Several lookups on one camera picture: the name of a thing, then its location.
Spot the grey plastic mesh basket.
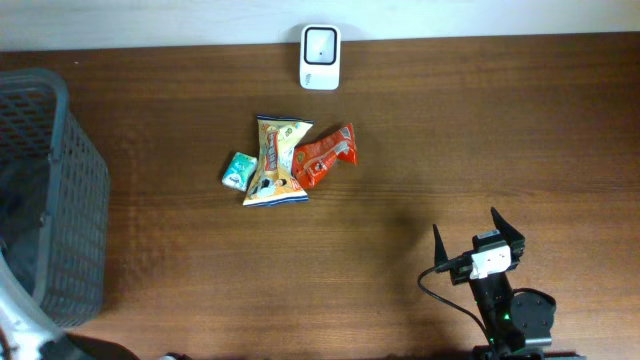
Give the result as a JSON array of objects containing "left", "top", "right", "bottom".
[{"left": 1, "top": 69, "right": 111, "bottom": 328}]

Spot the red snack packet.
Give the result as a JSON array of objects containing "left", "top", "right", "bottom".
[{"left": 292, "top": 123, "right": 358, "bottom": 189}]

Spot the yellow wet wipes pack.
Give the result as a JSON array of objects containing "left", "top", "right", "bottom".
[{"left": 243, "top": 115, "right": 313, "bottom": 207}]

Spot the black camera cable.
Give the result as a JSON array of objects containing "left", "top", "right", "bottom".
[{"left": 417, "top": 255, "right": 494, "bottom": 346}]

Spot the teal tissue pack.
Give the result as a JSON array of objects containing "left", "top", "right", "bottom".
[{"left": 221, "top": 152, "right": 257, "bottom": 191}]

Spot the white barcode scanner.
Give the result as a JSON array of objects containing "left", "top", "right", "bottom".
[{"left": 299, "top": 24, "right": 341, "bottom": 91}]

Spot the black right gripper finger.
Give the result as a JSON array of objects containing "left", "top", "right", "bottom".
[
  {"left": 433, "top": 224, "right": 449, "bottom": 267},
  {"left": 491, "top": 207, "right": 525, "bottom": 245}
]

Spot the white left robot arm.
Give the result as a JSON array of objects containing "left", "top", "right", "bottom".
[{"left": 1, "top": 258, "right": 138, "bottom": 360}]

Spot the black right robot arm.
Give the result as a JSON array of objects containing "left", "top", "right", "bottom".
[{"left": 417, "top": 208, "right": 581, "bottom": 360}]

